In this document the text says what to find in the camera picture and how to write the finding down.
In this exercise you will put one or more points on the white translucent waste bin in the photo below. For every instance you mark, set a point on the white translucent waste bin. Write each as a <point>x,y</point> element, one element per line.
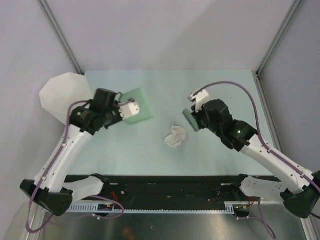
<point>61,91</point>

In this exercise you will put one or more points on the left aluminium frame post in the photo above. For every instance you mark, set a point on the left aluminium frame post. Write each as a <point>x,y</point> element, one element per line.
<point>55,26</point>

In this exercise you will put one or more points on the green hand brush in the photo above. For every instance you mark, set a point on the green hand brush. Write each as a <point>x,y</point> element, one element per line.
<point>190,119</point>

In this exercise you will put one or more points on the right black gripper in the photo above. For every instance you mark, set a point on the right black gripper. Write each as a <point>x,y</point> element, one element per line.
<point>196,115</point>

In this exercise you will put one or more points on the right aluminium frame post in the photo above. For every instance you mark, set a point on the right aluminium frame post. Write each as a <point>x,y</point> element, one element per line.
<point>280,34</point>

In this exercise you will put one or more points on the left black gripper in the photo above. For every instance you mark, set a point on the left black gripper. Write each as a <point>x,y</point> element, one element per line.
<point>119,119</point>

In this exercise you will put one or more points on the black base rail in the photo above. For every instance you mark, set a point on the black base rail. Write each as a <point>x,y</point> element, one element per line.
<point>174,193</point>

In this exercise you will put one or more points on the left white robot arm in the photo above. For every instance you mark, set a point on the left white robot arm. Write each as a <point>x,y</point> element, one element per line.
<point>48,188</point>

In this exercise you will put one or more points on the green plastic dustpan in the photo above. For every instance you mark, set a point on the green plastic dustpan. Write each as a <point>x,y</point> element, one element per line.
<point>140,96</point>

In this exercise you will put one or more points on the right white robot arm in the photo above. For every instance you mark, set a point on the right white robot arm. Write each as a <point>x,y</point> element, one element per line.
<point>298,188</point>

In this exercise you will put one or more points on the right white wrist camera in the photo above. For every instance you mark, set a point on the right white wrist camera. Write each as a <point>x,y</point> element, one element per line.
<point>199,98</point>

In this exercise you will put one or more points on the paper scrap mid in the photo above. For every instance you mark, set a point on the paper scrap mid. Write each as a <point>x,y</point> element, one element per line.
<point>176,137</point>

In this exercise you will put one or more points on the aluminium frame post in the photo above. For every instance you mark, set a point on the aluminium frame post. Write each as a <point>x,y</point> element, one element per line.
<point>55,26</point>
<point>280,34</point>

